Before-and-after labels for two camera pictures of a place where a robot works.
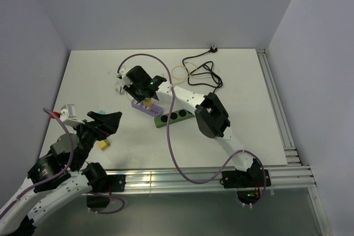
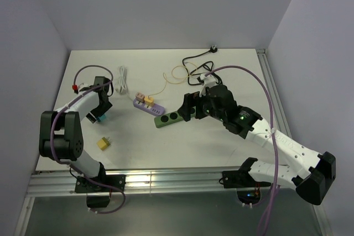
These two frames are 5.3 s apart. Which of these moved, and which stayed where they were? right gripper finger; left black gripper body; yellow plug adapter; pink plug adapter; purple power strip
Moved: pink plug adapter; left black gripper body; right gripper finger
Stayed: yellow plug adapter; purple power strip
